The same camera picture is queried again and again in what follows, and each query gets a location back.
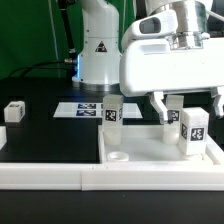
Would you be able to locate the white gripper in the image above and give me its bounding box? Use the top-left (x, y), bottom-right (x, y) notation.
top-left (120, 41), bottom-right (224, 124)

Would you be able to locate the white square table top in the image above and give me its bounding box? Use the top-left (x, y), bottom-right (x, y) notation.
top-left (98, 125), bottom-right (224, 165)

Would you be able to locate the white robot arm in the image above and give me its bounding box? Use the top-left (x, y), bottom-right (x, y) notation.
top-left (58, 0), bottom-right (224, 123)

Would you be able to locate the white marker sheet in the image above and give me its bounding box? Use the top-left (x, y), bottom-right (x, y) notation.
top-left (53, 102), bottom-right (142, 118)

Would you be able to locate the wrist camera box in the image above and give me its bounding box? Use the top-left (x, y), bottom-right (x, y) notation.
top-left (121, 10), bottom-right (178, 49)

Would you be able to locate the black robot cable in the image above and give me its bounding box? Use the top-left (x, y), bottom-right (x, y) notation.
top-left (7, 0), bottom-right (78, 78)

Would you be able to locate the white hanging cable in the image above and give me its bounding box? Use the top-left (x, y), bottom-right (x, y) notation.
top-left (47, 0), bottom-right (62, 78)

